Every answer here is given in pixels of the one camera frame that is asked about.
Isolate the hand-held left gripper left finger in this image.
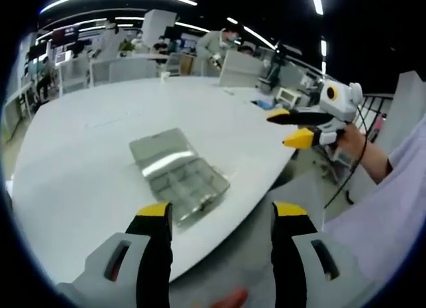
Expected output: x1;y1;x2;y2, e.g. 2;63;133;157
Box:
56;202;174;308

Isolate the person's left hand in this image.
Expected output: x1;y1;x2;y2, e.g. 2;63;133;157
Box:
212;287;250;308

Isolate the white partition panel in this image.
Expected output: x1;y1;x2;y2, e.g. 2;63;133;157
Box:
218;51;264;88

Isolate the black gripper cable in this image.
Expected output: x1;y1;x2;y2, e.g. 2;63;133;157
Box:
324;100;370;210

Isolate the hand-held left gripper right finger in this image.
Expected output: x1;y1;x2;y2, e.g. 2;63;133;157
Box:
271;201;366;308

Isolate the clear plastic guide fixture box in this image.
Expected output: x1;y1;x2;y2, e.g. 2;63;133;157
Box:
128;128;232;229

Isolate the person's right hand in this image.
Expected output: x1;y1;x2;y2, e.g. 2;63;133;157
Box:
335;125;367;156

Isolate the wall screen with red picture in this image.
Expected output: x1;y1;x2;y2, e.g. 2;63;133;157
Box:
51;26;80;43

